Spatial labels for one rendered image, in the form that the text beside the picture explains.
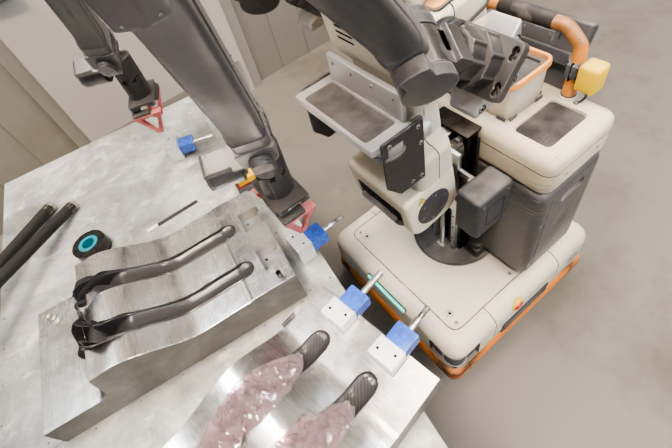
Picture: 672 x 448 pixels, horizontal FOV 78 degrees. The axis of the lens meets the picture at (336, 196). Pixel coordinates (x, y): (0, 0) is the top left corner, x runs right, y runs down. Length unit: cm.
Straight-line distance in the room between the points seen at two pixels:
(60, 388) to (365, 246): 98
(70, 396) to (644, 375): 159
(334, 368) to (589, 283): 128
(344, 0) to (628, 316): 160
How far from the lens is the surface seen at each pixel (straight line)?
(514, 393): 162
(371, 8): 42
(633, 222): 204
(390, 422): 71
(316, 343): 77
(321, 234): 88
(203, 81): 43
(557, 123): 113
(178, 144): 125
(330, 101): 85
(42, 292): 122
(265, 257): 86
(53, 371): 99
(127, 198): 126
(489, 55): 61
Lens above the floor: 155
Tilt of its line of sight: 49 degrees down
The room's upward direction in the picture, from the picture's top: 17 degrees counter-clockwise
